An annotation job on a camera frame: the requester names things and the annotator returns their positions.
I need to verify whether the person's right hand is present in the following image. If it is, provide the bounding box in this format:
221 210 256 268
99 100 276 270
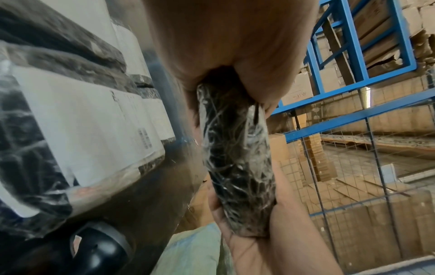
207 161 344 275

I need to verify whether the person's left hand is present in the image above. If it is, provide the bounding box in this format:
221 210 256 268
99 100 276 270
141 0 320 128

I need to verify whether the black plastic-wrapped roll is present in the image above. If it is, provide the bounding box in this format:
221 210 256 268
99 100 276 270
196 82 278 238

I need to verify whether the pale woven sack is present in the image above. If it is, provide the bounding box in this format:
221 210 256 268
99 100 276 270
162 222 236 275

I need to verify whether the black wrapped package white label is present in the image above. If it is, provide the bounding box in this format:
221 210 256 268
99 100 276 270
0 0 129 71
130 74 178 145
59 0 152 79

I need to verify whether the printed cardboard box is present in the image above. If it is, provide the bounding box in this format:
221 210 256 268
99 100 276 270
280 69 316 106

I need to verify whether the pile of flat cardboard cartons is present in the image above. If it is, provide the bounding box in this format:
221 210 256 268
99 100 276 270
268 133 435 266

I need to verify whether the clear plastic film sheet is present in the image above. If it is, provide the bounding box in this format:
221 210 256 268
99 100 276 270
116 45 213 275

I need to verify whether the blue metal storage rack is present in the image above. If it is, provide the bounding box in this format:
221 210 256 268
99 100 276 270
268 0 435 144

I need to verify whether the wooden pallet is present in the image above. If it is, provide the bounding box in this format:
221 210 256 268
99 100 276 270
319 134 435 152

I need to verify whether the large black package white label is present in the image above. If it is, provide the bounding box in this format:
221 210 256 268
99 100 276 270
0 41 168 234

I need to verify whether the stack of cardboard boxes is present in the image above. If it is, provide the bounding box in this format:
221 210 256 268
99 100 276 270
299 0 435 89

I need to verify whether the black round plastic fitting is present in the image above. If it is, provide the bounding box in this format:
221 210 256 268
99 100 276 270
0 221 135 275

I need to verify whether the wire mesh cage blue frame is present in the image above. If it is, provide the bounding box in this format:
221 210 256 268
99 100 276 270
284 94 435 270

